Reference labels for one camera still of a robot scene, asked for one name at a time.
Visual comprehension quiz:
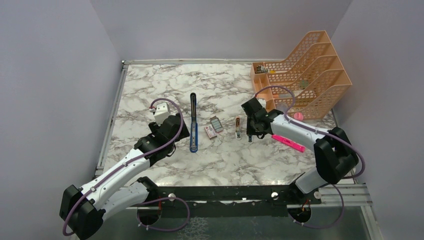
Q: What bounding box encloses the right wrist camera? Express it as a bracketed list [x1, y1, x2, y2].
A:
[257, 98, 267, 109]

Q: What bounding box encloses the red white staple box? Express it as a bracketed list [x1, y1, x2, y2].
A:
[204, 124, 217, 139]

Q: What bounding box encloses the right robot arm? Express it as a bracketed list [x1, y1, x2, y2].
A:
[241, 98, 360, 204]

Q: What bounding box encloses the pink eraser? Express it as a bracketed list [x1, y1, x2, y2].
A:
[235, 116, 242, 140]

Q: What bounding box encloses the pink capped pen tube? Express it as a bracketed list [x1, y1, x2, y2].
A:
[293, 112, 304, 121]

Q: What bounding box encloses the pink highlighter marker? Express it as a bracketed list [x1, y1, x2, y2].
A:
[271, 134, 306, 153]

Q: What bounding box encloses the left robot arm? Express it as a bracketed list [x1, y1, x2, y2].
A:
[59, 113, 190, 240]

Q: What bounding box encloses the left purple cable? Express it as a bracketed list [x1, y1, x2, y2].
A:
[62, 97, 192, 237]

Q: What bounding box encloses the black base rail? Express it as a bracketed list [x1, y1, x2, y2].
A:
[135, 185, 321, 218]

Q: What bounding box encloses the blue stapler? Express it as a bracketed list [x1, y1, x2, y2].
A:
[189, 92, 198, 153]

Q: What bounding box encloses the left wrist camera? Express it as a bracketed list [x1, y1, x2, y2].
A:
[149, 102, 171, 126]

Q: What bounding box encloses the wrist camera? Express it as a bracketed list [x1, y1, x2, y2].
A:
[149, 102, 171, 126]
[257, 98, 267, 109]

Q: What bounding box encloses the orange desk organizer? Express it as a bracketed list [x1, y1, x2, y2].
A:
[250, 30, 352, 120]

